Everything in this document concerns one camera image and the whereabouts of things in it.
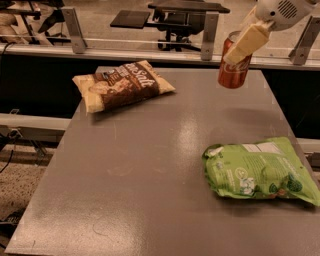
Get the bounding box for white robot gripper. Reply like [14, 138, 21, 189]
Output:
[223, 0, 320, 65]

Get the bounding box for red coke can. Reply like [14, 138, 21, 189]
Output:
[218, 31, 251, 89]

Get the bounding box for black office chair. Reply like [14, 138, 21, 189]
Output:
[148, 0, 230, 52]

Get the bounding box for green chip bag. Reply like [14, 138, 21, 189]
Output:
[202, 137, 320, 206]

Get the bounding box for brown and cream chip bag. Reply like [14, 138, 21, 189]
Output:
[73, 60, 175, 113]

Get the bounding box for seated person in khaki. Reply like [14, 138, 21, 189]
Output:
[0, 0, 64, 45]

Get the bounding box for middle metal rail bracket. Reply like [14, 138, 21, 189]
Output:
[201, 11, 219, 61]

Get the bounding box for metal rail bracket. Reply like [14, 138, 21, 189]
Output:
[289, 16, 320, 65]
[62, 7, 87, 54]
[201, 11, 219, 61]

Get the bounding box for glass barrier with metal rail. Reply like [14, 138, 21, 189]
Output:
[6, 44, 320, 71]

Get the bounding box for right metal rail bracket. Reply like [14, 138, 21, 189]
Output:
[289, 16, 320, 65]

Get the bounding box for left metal rail bracket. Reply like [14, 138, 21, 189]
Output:
[62, 7, 87, 54]

